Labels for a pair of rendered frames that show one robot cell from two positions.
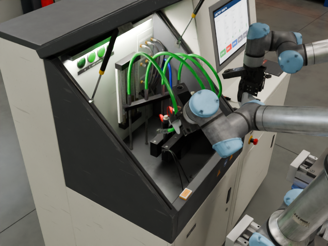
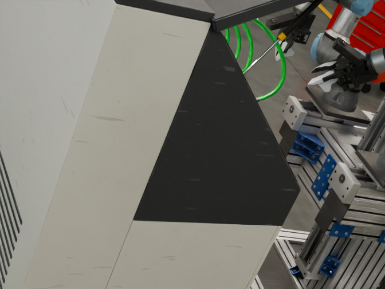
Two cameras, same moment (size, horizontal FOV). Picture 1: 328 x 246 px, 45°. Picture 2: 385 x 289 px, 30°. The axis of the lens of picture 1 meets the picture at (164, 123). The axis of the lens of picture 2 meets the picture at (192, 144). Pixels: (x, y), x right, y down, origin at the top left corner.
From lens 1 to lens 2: 217 cm
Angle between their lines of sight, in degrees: 56
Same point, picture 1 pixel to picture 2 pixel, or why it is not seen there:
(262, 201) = not seen: hidden behind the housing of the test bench
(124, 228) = (218, 238)
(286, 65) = (366, 9)
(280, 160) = not seen: hidden behind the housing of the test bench
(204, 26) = not seen: outside the picture
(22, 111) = (107, 120)
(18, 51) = (165, 24)
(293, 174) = (302, 121)
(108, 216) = (197, 233)
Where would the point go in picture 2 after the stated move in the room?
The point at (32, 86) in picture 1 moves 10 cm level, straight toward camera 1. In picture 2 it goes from (161, 74) to (195, 89)
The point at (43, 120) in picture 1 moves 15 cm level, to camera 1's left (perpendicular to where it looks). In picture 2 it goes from (150, 123) to (117, 135)
